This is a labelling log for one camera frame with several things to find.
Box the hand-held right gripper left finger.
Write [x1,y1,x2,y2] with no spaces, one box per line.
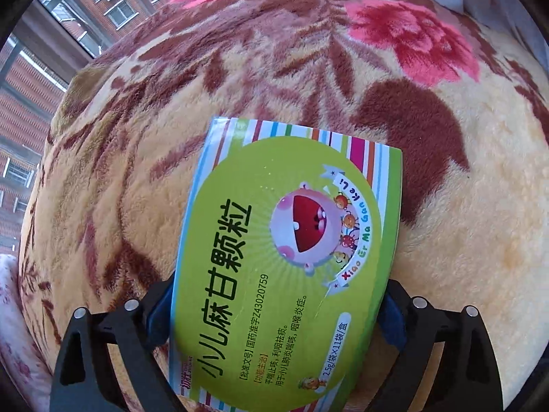
[49,278,185,412]

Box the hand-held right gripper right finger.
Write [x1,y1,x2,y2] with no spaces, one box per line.
[356,280,502,412]

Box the green striped medicine box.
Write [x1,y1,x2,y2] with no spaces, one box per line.
[169,117,404,412]

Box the pink floral sheet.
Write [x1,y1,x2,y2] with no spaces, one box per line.
[0,253,56,412]

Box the red brick building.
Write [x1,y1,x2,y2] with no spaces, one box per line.
[0,0,202,241]

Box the floral plush blanket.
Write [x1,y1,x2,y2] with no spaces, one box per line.
[17,0,549,412]

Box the dark window frame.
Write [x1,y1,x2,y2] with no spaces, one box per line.
[0,0,194,95]

